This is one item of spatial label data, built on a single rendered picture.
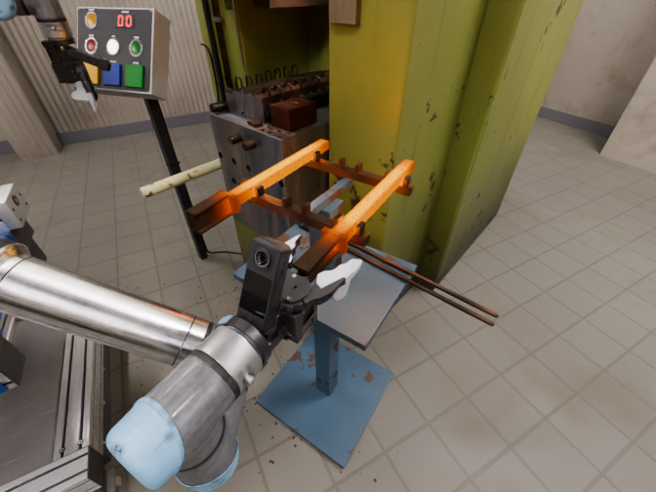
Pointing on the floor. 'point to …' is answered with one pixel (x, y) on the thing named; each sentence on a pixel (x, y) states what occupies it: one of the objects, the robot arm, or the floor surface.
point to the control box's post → (173, 169)
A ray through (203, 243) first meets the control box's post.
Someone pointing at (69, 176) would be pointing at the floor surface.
